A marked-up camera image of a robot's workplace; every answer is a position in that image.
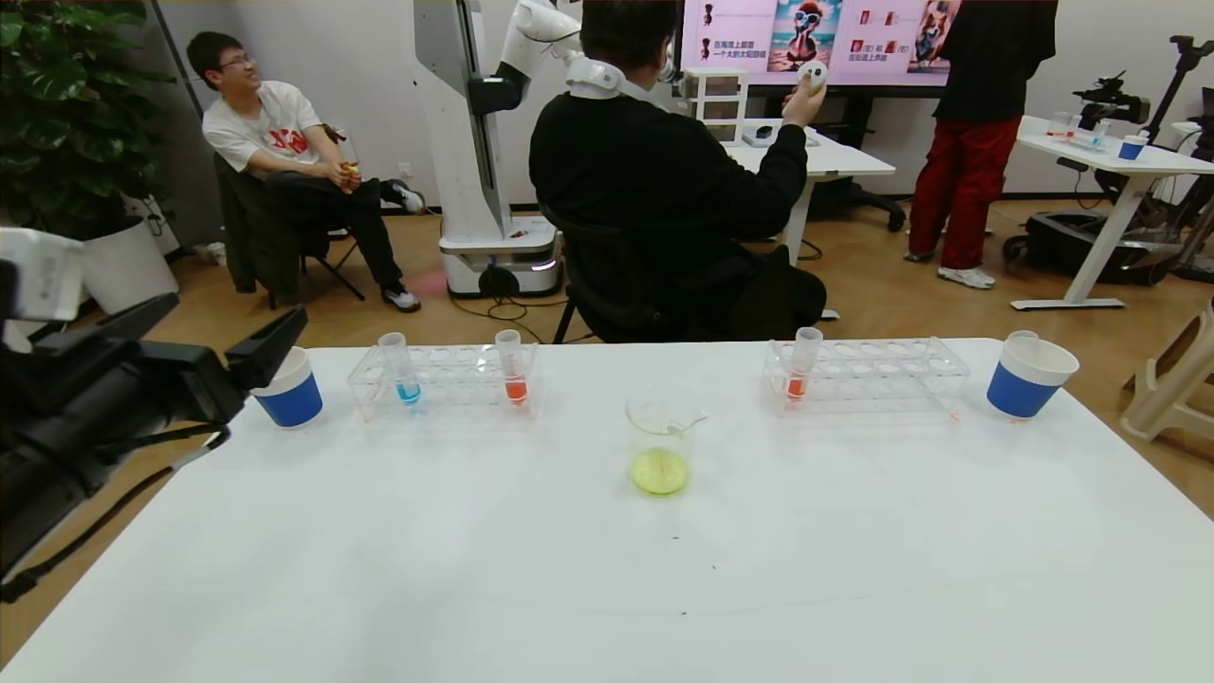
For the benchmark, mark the beige plastic stool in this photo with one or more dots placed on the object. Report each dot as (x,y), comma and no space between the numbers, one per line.
(1167,379)

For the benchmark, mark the white drawer unit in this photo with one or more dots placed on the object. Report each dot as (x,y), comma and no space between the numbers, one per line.
(716,100)

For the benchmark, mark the white humanoid robot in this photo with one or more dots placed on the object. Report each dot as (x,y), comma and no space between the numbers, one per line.
(465,142)

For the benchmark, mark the man in white t-shirt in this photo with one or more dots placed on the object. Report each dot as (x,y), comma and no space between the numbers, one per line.
(270,123)

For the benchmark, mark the large display screen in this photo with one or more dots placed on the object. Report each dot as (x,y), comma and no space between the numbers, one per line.
(854,28)

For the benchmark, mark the white handheld controller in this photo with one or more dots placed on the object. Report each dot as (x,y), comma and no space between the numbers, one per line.
(812,76)

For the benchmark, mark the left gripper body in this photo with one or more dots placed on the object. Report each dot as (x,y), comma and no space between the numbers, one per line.
(211,379)

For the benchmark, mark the blue white paper cup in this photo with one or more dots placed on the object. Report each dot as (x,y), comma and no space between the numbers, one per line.
(296,403)
(1020,394)

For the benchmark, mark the orange pigment test tube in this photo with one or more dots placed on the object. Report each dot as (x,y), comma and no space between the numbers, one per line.
(515,387)
(797,384)

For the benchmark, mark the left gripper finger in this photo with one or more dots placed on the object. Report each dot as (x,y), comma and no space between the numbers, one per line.
(114,327)
(266,351)

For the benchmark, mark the white desk single leg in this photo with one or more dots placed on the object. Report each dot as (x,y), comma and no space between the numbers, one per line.
(844,161)

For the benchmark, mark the distant clear tube rack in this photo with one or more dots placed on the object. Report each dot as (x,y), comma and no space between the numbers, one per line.
(1081,135)

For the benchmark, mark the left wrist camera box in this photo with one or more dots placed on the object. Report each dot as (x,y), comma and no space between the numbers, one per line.
(38,275)

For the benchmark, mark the black wheeled robot base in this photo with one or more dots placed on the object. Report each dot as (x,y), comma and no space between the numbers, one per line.
(1062,242)

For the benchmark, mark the blue pigment test tube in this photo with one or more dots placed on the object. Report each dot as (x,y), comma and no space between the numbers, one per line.
(409,390)

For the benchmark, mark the small blue paper cup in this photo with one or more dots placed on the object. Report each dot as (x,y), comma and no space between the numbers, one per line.
(1131,150)

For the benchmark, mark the black display stand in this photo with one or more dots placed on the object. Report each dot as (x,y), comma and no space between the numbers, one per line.
(854,204)

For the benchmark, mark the clear glass beaker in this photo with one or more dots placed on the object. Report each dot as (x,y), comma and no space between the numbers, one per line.
(659,470)

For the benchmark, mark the black office chair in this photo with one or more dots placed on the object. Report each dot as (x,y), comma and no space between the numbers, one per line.
(654,180)
(607,285)

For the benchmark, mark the potted plant white pot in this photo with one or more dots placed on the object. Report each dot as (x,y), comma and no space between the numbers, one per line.
(123,270)

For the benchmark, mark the person in red trousers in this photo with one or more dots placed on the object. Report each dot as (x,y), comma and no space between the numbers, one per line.
(967,161)

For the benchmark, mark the clear acrylic tube rack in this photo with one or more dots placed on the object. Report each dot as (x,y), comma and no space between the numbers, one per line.
(455,379)
(873,379)

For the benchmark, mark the black folding chair with jacket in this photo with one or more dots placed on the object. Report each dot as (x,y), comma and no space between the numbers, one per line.
(251,228)

